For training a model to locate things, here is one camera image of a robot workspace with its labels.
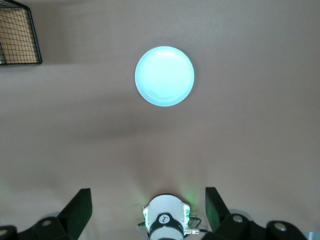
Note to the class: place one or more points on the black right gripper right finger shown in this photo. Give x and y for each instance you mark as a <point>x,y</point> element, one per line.
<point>220,220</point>

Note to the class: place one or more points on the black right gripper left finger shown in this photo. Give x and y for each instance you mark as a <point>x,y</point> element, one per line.
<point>75,212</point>

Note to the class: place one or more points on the light blue round plate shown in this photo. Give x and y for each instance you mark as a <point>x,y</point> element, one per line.
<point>164,76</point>

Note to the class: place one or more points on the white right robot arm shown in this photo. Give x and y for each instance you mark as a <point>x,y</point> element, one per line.
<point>165,205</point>

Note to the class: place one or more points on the brown table cloth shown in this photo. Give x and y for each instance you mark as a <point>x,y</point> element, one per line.
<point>225,137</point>

